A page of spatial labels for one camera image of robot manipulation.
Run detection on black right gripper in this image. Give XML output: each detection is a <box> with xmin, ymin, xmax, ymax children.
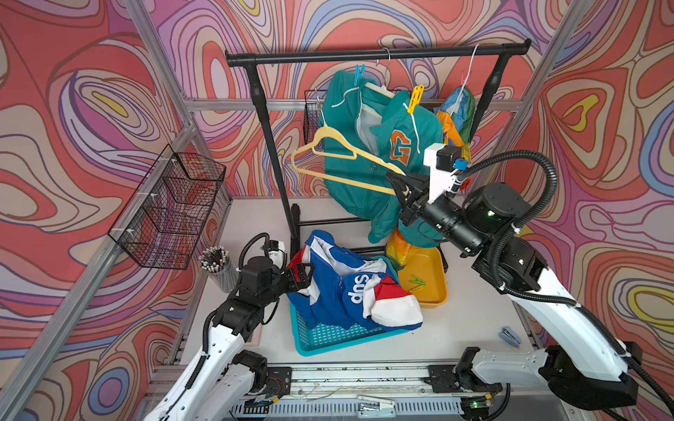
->
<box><xmin>387</xmin><ymin>168</ymin><xmax>486</xmax><ymax>257</ymax></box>

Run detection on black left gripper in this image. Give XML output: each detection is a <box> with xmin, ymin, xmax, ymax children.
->
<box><xmin>258</xmin><ymin>262</ymin><xmax>315</xmax><ymax>310</ymax></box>

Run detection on blue white red jacket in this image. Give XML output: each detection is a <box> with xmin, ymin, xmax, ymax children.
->
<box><xmin>288</xmin><ymin>230</ymin><xmax>424</xmax><ymax>332</ymax></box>

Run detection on teal green jacket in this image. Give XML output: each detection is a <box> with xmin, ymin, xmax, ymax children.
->
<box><xmin>322</xmin><ymin>70</ymin><xmax>443</xmax><ymax>248</ymax></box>

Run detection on green clothespin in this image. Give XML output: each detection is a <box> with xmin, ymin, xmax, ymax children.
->
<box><xmin>410</xmin><ymin>275</ymin><xmax>426</xmax><ymax>286</ymax></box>

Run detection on wooden hanger gold hook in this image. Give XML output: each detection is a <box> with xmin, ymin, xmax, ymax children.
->
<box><xmin>291</xmin><ymin>73</ymin><xmax>405</xmax><ymax>209</ymax></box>

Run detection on silver hook hanger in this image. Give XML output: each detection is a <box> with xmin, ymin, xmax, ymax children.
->
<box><xmin>364</xmin><ymin>47</ymin><xmax>395</xmax><ymax>98</ymax></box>

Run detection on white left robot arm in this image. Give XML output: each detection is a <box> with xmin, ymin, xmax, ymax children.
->
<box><xmin>145</xmin><ymin>233</ymin><xmax>314</xmax><ymax>420</ymax></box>

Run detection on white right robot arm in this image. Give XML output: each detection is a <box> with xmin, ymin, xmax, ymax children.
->
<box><xmin>386</xmin><ymin>144</ymin><xmax>673</xmax><ymax>417</ymax></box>

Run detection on teal plastic basket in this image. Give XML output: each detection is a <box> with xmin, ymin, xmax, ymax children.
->
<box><xmin>290</xmin><ymin>303</ymin><xmax>408</xmax><ymax>357</ymax></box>

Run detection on yellow plastic tray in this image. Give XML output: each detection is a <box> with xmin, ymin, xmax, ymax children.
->
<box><xmin>398</xmin><ymin>248</ymin><xmax>449</xmax><ymax>308</ymax></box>

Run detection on cup of pencils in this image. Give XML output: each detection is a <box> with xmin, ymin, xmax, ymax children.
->
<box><xmin>198</xmin><ymin>246</ymin><xmax>238</xmax><ymax>293</ymax></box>

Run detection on multicolour patchwork jacket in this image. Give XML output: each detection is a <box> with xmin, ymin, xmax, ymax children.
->
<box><xmin>386</xmin><ymin>87</ymin><xmax>477</xmax><ymax>269</ymax></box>

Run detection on small blue stapler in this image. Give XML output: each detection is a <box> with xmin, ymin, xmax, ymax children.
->
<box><xmin>498</xmin><ymin>326</ymin><xmax>522</xmax><ymax>348</ymax></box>

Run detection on black clothes rack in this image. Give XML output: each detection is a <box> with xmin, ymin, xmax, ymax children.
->
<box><xmin>226</xmin><ymin>39</ymin><xmax>532</xmax><ymax>254</ymax></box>

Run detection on small black wire basket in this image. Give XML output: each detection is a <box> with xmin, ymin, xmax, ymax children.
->
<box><xmin>303</xmin><ymin>89</ymin><xmax>326</xmax><ymax>145</ymax></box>

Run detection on white wire hanger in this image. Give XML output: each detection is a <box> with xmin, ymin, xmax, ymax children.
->
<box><xmin>447</xmin><ymin>45</ymin><xmax>479</xmax><ymax>116</ymax></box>

